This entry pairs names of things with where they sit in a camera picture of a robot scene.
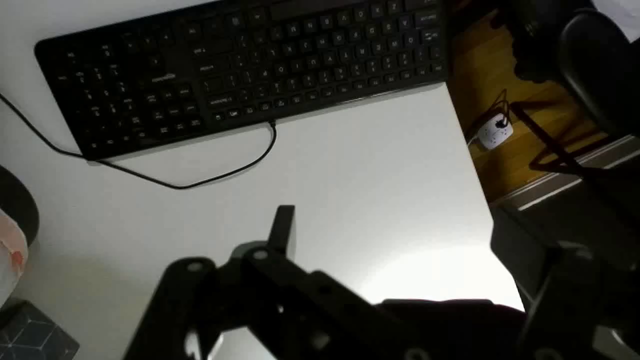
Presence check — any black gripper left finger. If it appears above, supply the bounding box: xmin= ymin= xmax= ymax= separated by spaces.
xmin=122 ymin=205 xmax=376 ymax=360

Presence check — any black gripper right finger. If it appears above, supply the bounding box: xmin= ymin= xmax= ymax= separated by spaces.
xmin=516 ymin=243 xmax=640 ymax=360

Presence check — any black computer keyboard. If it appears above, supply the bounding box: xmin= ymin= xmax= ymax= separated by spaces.
xmin=33 ymin=0 xmax=449 ymax=163

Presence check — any black tripod stand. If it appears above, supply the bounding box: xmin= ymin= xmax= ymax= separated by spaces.
xmin=507 ymin=99 xmax=640 ymax=197

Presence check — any white power adapter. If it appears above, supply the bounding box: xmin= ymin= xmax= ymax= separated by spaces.
xmin=476 ymin=113 xmax=516 ymax=153

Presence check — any dark patterned tissue box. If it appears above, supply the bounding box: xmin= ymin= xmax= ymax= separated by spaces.
xmin=0 ymin=299 xmax=80 ymax=360

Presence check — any black bag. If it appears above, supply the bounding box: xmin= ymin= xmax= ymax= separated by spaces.
xmin=491 ymin=0 xmax=640 ymax=137

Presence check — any trash can with plastic liner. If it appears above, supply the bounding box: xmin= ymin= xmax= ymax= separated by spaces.
xmin=0 ymin=166 xmax=40 ymax=309

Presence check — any black keyboard cable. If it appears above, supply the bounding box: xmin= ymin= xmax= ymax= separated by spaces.
xmin=0 ymin=92 xmax=280 ymax=192

